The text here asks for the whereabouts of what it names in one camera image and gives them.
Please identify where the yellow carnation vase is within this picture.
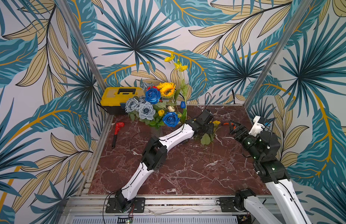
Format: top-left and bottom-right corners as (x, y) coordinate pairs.
(212, 120), (221, 132)

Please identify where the blue rose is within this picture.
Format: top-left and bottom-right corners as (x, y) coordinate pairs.
(145, 89), (161, 105)
(163, 112), (180, 127)

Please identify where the tall sunflower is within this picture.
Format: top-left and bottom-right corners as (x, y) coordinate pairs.
(157, 82), (176, 99)

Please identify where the tall yellow blossom stem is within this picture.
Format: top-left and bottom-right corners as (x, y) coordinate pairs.
(164, 53), (189, 124)

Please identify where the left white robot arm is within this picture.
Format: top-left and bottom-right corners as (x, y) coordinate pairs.
(114, 109), (214, 213)

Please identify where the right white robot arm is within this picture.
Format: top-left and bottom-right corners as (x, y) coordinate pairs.
(229, 117), (311, 224)

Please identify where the clear glass vase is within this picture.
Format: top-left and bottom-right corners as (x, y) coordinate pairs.
(150, 127), (164, 137)

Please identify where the small blue tulip bud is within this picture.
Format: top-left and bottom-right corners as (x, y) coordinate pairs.
(180, 101), (187, 109)

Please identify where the cream rosebud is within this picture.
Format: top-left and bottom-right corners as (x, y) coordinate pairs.
(167, 106), (175, 112)

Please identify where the grey rose front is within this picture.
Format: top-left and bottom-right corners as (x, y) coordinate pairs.
(138, 102), (156, 120)

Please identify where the grey rose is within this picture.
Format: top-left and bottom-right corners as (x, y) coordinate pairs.
(138, 102), (156, 120)
(125, 97), (139, 113)
(140, 80), (154, 91)

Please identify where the grey rose back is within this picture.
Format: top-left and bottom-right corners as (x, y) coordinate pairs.
(140, 80), (154, 91)

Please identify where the grey rose left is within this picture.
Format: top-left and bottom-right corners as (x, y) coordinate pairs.
(125, 97), (139, 113)

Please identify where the red pipe wrench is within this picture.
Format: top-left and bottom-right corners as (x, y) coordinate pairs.
(111, 122), (125, 148)

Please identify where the yellow black toolbox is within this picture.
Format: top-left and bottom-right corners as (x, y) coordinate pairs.
(100, 87), (144, 116)

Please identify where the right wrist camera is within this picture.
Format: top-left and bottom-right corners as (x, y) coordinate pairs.
(248, 116), (271, 137)

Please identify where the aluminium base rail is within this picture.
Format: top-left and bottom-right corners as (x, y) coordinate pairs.
(59, 195), (258, 224)

